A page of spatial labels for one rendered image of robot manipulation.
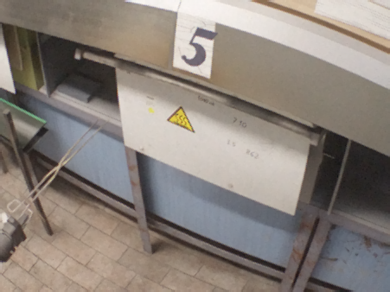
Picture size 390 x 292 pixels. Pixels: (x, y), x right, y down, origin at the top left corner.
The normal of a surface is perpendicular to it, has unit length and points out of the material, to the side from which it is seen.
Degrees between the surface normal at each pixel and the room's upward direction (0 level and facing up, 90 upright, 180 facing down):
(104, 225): 0
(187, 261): 0
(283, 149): 90
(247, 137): 90
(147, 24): 80
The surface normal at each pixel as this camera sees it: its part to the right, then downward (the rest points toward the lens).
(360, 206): -0.01, -0.70
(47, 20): -0.49, 0.49
